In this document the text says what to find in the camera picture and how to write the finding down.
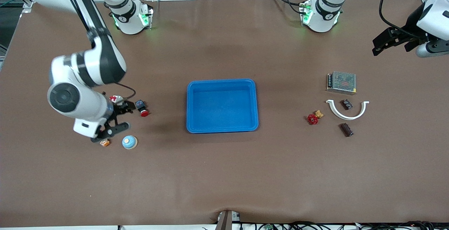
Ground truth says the blue desk bell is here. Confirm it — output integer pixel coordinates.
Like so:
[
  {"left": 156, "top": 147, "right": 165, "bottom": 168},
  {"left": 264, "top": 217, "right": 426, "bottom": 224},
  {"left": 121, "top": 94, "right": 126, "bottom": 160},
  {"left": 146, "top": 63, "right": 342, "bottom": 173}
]
[{"left": 122, "top": 135, "right": 138, "bottom": 150}]

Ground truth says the long brown capacitor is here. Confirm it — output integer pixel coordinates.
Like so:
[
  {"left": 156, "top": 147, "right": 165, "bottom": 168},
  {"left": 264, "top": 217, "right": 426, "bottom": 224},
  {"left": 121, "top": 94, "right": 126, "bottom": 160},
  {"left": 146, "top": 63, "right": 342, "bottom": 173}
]
[{"left": 339, "top": 123, "right": 354, "bottom": 138}]

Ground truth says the metal mesh power supply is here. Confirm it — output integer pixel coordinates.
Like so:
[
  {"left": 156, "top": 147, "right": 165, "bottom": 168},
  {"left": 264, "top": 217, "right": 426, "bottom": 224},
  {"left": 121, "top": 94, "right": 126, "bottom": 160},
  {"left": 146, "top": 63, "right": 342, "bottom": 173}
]
[{"left": 326, "top": 71, "right": 357, "bottom": 95}]

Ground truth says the white curved pipe clamp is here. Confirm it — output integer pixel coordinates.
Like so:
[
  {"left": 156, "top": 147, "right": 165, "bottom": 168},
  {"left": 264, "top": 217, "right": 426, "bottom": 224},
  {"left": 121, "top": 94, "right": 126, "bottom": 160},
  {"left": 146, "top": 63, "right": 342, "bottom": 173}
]
[{"left": 326, "top": 99, "right": 370, "bottom": 120}]

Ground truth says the blue plastic tray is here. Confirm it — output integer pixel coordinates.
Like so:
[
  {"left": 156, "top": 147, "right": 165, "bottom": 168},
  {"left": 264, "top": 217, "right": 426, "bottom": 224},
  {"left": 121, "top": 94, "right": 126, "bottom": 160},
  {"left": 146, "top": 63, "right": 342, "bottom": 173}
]
[{"left": 186, "top": 79, "right": 259, "bottom": 134}]

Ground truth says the brown table mat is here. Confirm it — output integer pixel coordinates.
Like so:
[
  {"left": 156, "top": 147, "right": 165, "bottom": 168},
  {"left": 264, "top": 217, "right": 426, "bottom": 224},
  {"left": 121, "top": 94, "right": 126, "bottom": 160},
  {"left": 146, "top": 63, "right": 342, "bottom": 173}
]
[{"left": 0, "top": 0, "right": 449, "bottom": 228}]

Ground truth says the red push button switch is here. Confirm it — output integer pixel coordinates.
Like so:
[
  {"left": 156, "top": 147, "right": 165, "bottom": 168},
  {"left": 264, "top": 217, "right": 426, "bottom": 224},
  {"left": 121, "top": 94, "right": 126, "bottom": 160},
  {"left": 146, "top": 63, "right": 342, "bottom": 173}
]
[{"left": 135, "top": 99, "right": 149, "bottom": 117}]

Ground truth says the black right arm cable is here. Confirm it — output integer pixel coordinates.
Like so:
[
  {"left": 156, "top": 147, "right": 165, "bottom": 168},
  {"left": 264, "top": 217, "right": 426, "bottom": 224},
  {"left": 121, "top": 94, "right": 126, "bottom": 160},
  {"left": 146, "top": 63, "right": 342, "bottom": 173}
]
[{"left": 115, "top": 82, "right": 136, "bottom": 100}]

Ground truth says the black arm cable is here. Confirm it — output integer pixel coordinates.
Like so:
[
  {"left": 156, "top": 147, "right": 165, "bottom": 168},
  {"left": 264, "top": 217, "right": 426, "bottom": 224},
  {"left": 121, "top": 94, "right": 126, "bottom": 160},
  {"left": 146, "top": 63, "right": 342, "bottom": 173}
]
[
  {"left": 379, "top": 0, "right": 421, "bottom": 34},
  {"left": 115, "top": 82, "right": 136, "bottom": 100}
]

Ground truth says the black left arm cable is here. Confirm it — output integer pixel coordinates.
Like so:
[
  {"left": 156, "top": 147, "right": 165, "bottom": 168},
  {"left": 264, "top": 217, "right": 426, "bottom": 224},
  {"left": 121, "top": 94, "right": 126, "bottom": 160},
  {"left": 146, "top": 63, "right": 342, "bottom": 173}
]
[{"left": 379, "top": 0, "right": 421, "bottom": 34}]

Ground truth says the red handle brass valve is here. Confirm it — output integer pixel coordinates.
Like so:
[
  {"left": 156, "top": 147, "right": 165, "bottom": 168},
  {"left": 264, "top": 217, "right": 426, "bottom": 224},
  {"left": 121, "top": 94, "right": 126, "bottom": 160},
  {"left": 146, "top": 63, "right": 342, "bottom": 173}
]
[{"left": 307, "top": 110, "right": 324, "bottom": 125}]

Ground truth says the brown camera mount bracket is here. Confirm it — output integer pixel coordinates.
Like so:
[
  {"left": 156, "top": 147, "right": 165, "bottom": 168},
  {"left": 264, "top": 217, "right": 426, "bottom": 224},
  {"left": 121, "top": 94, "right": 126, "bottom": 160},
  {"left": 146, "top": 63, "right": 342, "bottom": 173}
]
[{"left": 215, "top": 210, "right": 241, "bottom": 230}]

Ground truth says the black cable bundle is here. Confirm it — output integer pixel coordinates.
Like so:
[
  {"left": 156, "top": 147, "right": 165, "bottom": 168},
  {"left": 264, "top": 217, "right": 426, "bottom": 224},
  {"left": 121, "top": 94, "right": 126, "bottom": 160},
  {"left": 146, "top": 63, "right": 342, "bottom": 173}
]
[{"left": 242, "top": 221, "right": 435, "bottom": 230}]

